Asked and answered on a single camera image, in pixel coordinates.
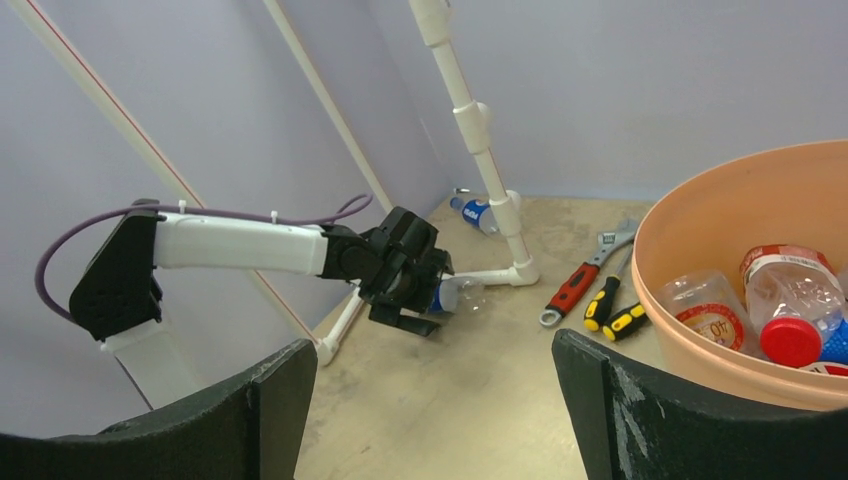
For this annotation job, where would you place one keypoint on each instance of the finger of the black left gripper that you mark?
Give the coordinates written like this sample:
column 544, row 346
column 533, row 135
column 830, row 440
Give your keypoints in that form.
column 391, row 316

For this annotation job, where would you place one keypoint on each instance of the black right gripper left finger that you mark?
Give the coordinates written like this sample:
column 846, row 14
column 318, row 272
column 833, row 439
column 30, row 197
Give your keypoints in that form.
column 249, row 426

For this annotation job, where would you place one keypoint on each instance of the Pepsi bottle front edge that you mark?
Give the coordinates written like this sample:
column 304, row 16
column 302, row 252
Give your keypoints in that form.
column 834, row 350

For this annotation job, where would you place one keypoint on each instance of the Pepsi bottle far corner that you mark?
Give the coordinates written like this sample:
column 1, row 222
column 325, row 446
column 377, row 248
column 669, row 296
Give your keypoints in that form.
column 477, row 213

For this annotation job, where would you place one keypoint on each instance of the yellow black screwdriver right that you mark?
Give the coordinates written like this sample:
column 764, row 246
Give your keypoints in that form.
column 625, row 322

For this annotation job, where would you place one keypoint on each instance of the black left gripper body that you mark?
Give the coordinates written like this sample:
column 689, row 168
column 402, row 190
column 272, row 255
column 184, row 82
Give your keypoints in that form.
column 410, row 265

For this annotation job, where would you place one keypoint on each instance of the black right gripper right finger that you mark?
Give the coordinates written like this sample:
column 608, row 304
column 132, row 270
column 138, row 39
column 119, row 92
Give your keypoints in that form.
column 633, row 421

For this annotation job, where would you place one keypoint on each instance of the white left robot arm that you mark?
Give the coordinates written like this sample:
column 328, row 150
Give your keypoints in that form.
column 118, row 300

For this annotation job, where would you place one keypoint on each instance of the Pepsi bottle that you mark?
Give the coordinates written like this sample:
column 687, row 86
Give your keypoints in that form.
column 458, row 295

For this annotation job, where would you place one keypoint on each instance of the clear bottle red cap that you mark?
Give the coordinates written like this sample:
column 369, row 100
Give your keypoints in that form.
column 705, row 302

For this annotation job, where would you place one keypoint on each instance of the red label bottle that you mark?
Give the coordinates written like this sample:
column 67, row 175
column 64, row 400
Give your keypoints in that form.
column 794, row 302

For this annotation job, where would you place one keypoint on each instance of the yellow black screwdriver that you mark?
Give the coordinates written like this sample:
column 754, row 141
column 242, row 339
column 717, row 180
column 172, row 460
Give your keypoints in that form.
column 600, row 307
column 625, row 322

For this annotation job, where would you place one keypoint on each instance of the yellow black screwdriver left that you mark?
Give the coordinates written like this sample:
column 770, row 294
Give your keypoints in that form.
column 600, row 307

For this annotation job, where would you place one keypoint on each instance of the white PVC pipe frame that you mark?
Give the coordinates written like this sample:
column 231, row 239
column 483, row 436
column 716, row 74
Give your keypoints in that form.
column 223, row 98

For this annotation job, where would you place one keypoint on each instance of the orange plastic bin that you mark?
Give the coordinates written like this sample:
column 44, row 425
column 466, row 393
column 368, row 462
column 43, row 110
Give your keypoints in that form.
column 793, row 195

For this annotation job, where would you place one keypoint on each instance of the red handled adjustable wrench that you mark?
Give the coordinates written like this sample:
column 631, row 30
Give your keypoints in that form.
column 576, row 286

